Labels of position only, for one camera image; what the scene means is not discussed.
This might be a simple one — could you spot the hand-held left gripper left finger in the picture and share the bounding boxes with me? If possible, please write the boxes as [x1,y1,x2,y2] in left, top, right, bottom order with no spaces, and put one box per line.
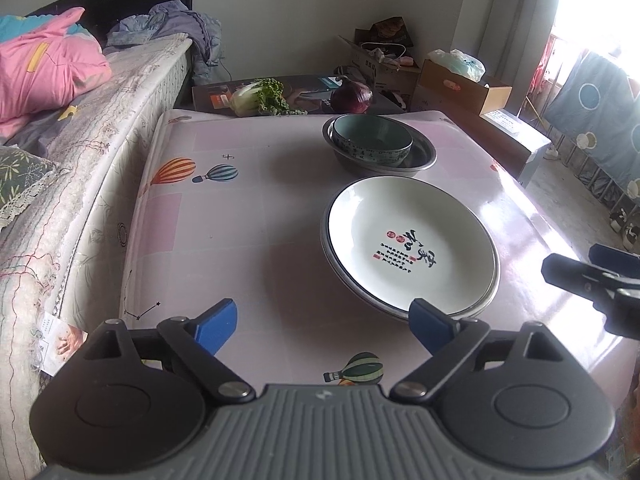
[82,298,256,403]

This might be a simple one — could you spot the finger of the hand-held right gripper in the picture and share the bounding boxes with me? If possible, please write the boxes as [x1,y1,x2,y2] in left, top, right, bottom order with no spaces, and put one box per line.
[588,243,640,281]
[541,254,623,306]

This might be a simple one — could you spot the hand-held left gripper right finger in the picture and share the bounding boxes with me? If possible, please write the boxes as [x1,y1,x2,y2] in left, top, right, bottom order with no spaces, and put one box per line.
[389,298,563,403]

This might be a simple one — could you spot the large steel basin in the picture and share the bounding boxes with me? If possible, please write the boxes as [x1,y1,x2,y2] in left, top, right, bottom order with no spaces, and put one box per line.
[320,195,501,324]

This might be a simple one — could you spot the white printed ceramic plate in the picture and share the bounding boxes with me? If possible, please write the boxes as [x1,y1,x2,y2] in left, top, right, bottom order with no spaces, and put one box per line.
[320,175,500,320]

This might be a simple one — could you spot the medium steel bowl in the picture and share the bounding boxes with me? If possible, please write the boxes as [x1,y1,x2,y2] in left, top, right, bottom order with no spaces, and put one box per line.
[322,114,438,179]

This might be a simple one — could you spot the teal ceramic bowl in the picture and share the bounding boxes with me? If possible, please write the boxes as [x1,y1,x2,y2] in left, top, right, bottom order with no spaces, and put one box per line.
[331,114,414,168]

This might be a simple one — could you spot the white shoes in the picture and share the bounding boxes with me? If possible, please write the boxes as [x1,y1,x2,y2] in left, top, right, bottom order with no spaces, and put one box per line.
[609,207,640,249]

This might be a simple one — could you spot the pink printed tablecloth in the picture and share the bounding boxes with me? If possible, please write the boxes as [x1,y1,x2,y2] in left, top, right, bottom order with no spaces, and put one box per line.
[122,108,640,397]

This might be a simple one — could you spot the grey box with label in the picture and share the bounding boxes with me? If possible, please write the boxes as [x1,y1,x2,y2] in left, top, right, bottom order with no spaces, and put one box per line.
[479,109,551,187]

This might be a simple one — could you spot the blue cloth with circles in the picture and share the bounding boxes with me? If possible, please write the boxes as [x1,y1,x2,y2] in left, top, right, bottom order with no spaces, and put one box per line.
[542,49,640,207]

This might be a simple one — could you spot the paper tag on mattress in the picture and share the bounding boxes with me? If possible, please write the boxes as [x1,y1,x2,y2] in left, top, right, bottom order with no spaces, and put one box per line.
[37,312,91,376]

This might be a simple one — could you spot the pink hanging garment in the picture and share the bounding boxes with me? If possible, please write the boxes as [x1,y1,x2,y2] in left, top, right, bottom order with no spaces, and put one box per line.
[532,34,559,107]

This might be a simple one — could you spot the open brown cardboard box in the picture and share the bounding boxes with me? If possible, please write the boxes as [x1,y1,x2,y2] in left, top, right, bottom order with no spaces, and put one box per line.
[417,58,514,116]

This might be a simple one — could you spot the bed with patterned mattress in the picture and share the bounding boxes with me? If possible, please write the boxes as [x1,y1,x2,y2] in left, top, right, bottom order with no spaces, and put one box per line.
[0,34,194,461]

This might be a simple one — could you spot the napa cabbage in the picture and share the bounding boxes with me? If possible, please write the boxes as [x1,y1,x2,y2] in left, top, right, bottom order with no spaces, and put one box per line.
[229,78,309,117]

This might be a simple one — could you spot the white plastic bag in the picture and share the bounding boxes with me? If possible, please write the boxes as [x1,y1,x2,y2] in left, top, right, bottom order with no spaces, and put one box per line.
[427,48,486,81]

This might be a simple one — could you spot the green leaf-pattern pillow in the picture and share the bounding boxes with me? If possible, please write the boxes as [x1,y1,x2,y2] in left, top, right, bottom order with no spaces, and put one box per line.
[0,145,59,231]

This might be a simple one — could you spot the black flat box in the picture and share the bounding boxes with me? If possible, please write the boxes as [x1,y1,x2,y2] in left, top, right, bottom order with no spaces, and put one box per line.
[192,74,407,117]

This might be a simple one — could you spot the small cluttered cardboard box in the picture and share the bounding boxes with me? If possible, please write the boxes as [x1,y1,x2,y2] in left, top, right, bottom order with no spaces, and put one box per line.
[337,35,424,97]

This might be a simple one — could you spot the dark red bag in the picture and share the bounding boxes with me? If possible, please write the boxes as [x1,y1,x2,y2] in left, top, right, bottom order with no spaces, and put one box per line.
[372,17,414,49]

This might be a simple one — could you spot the blue-grey crumpled clothes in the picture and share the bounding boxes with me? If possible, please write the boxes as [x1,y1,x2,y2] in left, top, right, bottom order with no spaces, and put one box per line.
[102,2,224,87]

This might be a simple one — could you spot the pink and blue quilt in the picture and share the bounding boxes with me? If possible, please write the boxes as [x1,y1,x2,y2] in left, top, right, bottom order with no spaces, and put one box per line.
[0,7,112,124]

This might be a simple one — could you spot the dark wooden headboard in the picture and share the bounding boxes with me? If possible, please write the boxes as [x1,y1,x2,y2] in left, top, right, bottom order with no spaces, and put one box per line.
[29,0,195,47]

